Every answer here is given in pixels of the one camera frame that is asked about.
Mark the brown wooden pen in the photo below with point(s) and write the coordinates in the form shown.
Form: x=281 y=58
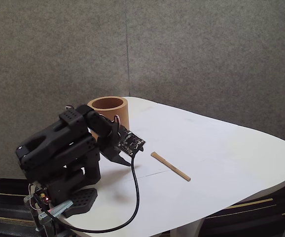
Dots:
x=172 y=168

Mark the grey metal table clamp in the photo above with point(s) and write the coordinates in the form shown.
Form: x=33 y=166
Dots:
x=61 y=207

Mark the motor controller board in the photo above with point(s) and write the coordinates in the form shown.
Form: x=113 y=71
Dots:
x=42 y=195

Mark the brown cylindrical pen holder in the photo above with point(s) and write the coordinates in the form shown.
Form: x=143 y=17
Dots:
x=119 y=111

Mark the bare camera circuit board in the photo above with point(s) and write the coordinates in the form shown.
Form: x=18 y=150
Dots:
x=131 y=143

